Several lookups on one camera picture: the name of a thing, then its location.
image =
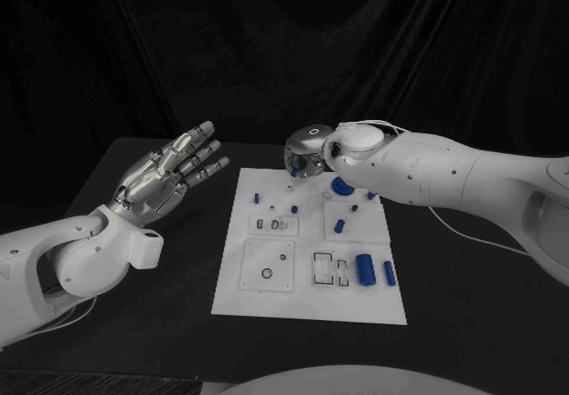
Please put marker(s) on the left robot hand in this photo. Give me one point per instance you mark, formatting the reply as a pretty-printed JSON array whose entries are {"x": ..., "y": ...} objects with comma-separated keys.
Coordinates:
[{"x": 164, "y": 172}]

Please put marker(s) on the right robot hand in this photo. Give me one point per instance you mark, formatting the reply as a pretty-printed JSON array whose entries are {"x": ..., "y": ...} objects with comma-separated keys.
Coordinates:
[{"x": 306, "y": 145}]

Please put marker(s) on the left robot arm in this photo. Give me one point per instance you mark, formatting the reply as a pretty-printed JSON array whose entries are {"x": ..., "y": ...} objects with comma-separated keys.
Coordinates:
[{"x": 87, "y": 247}]

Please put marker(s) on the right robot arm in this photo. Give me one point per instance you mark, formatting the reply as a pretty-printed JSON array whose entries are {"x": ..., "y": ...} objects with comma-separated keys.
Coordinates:
[{"x": 443, "y": 176}]

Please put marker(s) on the white task board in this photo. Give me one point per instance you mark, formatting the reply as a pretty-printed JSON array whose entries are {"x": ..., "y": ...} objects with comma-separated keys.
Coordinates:
[{"x": 311, "y": 253}]

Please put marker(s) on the blue gear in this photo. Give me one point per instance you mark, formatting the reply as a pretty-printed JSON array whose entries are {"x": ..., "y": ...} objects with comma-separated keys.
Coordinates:
[{"x": 340, "y": 186}]

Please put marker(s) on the large blue cylinder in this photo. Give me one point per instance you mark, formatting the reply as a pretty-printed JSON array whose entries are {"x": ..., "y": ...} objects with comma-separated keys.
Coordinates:
[{"x": 366, "y": 269}]

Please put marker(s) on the slim blue cylinder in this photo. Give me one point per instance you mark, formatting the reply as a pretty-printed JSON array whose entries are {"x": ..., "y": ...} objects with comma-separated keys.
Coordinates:
[{"x": 389, "y": 273}]

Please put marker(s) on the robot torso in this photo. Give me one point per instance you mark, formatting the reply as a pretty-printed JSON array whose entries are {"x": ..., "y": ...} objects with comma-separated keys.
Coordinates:
[{"x": 355, "y": 382}]

